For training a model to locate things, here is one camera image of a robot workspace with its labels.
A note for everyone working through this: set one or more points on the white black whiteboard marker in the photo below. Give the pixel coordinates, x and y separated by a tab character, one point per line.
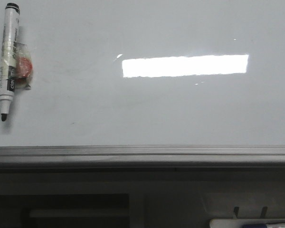
8	58

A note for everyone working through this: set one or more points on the dark hook left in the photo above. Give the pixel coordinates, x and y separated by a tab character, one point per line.
235	212

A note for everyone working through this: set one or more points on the dark hook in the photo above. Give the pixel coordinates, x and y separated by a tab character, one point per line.
263	212
235	212

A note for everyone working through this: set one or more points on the white whiteboard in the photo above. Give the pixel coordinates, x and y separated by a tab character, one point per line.
150	72

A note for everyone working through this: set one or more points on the blue white marker in tray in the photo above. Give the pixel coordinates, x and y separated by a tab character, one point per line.
265	225

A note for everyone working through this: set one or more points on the red magnet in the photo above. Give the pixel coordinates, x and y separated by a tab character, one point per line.
24	67

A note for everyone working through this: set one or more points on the dark hook middle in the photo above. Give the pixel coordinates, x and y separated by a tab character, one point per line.
263	212

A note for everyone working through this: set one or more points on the grey aluminium whiteboard frame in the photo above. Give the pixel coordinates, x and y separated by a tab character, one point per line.
140	156

